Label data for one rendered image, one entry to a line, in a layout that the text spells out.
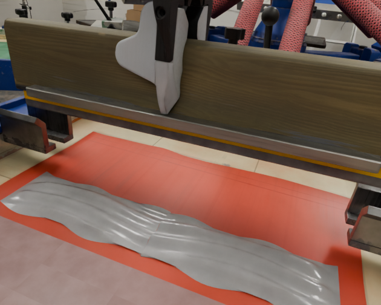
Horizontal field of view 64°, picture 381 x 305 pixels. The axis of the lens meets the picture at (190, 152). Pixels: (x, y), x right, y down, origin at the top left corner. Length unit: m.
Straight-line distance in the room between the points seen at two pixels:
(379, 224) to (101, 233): 0.26
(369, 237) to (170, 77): 0.23
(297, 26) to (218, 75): 0.56
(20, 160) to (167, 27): 0.31
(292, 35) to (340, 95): 0.54
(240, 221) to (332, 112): 0.16
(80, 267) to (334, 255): 0.25
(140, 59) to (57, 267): 0.20
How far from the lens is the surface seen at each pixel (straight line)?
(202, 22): 0.31
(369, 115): 0.27
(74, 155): 0.47
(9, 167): 0.47
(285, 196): 0.42
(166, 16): 0.24
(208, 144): 0.30
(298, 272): 0.32
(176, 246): 0.31
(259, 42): 1.07
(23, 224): 0.36
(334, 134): 0.27
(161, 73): 0.26
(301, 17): 0.84
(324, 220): 0.40
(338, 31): 4.44
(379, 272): 0.37
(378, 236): 0.34
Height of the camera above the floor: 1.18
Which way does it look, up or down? 29 degrees down
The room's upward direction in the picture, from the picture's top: 6 degrees clockwise
